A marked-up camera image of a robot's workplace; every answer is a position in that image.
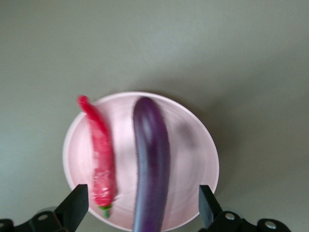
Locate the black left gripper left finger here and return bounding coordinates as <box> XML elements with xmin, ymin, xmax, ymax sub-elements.
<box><xmin>26</xmin><ymin>184</ymin><xmax>89</xmax><ymax>232</ymax></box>

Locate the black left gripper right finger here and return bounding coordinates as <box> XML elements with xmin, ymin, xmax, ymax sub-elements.
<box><xmin>198</xmin><ymin>184</ymin><xmax>245</xmax><ymax>232</ymax></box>

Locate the red chili pepper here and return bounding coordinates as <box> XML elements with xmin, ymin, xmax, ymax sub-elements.
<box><xmin>77</xmin><ymin>95</ymin><xmax>118</xmax><ymax>218</ymax></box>

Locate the purple eggplant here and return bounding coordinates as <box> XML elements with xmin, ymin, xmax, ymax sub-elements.
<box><xmin>132</xmin><ymin>96</ymin><xmax>172</xmax><ymax>232</ymax></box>

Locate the pink plate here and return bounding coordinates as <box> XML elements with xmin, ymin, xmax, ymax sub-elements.
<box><xmin>62</xmin><ymin>91</ymin><xmax>220</xmax><ymax>230</ymax></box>

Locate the large table cover sheet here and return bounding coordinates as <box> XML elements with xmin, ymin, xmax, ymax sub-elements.
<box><xmin>0</xmin><ymin>0</ymin><xmax>309</xmax><ymax>232</ymax></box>

